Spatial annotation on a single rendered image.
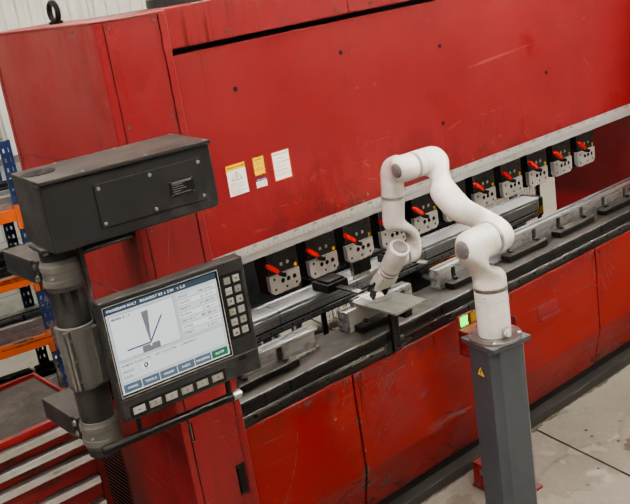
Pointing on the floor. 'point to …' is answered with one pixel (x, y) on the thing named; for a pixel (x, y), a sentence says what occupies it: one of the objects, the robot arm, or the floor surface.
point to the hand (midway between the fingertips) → (378, 292)
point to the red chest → (33, 451)
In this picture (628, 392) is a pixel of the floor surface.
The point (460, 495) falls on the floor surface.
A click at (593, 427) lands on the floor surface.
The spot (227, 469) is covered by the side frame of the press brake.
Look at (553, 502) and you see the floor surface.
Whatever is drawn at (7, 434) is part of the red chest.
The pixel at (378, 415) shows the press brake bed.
